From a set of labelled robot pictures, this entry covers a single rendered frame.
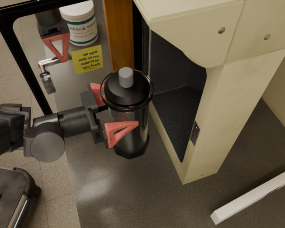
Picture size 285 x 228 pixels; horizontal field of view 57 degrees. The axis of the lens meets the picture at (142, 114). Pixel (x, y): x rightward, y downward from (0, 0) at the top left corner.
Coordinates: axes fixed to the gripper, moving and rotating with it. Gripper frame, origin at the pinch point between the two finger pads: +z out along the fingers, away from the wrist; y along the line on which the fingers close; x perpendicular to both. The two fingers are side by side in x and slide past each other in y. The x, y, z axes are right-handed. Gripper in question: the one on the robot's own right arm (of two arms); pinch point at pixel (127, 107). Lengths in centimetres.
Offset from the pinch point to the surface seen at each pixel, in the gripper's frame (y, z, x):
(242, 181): -17.4, 29.0, 25.4
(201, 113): -11.1, 10.8, -7.1
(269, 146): -11, 43, 25
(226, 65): -12.8, 10.7, -20.8
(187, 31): -12.8, 3.1, -28.1
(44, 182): 49, -43, 122
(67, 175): 48, -27, 121
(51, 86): 14.8, -15.1, 3.0
